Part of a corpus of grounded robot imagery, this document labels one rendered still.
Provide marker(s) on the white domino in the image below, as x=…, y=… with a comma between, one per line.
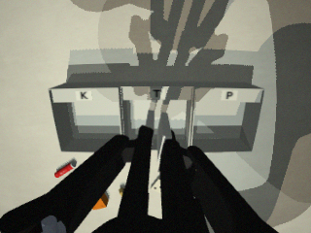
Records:
x=156, y=185

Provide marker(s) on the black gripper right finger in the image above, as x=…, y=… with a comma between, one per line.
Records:
x=225, y=209

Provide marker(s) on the grey three-compartment bin rack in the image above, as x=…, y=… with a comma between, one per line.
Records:
x=89, y=114

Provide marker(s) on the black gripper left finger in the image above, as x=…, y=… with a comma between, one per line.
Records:
x=65, y=207

